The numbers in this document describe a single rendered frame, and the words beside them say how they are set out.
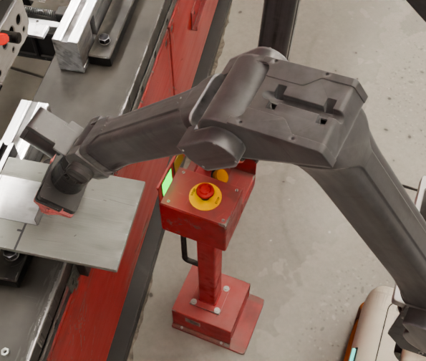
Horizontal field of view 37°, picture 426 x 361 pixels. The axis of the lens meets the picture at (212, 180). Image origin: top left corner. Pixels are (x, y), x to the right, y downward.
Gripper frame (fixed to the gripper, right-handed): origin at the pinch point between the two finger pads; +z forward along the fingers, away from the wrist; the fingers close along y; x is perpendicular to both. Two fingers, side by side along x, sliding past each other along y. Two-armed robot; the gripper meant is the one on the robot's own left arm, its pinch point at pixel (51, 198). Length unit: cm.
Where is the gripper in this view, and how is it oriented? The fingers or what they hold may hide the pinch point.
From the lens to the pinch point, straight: 113.2
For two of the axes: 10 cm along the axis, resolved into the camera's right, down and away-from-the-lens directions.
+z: -5.0, 3.7, 7.8
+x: 8.4, 4.3, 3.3
